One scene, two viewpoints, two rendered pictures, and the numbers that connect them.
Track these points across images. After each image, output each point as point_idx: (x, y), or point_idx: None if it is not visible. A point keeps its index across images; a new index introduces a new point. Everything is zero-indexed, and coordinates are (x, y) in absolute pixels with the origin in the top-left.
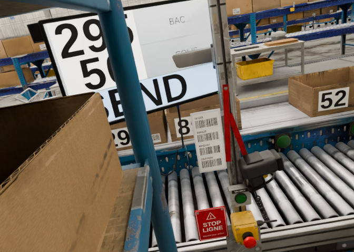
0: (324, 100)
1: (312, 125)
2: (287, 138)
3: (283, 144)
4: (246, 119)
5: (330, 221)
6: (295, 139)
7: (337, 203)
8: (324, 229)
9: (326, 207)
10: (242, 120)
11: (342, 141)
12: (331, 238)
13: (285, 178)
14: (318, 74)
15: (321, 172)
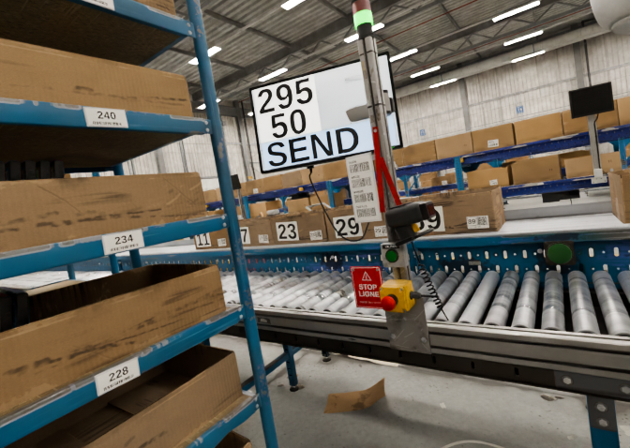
0: None
1: (615, 233)
2: (565, 248)
3: (558, 257)
4: (519, 226)
5: (539, 332)
6: (589, 257)
7: (576, 321)
8: (521, 337)
9: (550, 321)
10: (510, 227)
11: None
12: (536, 357)
13: (525, 291)
14: None
15: (599, 295)
